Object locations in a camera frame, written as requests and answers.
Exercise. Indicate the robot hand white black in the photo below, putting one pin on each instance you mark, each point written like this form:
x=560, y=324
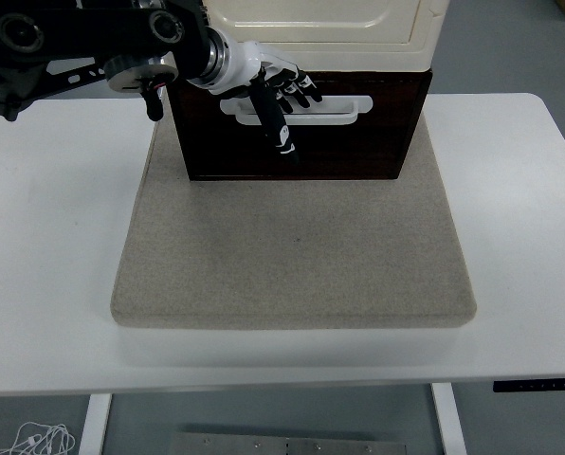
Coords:
x=244, y=64

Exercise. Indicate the dark brown wooden drawer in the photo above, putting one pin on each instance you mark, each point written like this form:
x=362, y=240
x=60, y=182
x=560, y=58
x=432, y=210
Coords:
x=349, y=151

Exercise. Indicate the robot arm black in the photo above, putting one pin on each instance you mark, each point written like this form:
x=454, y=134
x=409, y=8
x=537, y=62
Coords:
x=97, y=38

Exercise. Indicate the cream cabinet door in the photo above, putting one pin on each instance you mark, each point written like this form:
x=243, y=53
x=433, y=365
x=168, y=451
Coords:
x=320, y=14

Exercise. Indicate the beige felt mat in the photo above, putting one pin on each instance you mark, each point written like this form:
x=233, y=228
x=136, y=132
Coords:
x=292, y=246

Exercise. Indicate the grey metal plate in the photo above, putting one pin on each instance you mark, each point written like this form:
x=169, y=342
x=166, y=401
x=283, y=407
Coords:
x=292, y=445

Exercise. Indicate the white table leg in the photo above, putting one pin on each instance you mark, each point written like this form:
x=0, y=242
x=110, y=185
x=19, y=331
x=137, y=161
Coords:
x=94, y=424
x=449, y=422

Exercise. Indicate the black table control panel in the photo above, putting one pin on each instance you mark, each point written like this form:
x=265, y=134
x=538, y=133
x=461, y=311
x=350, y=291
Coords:
x=538, y=384

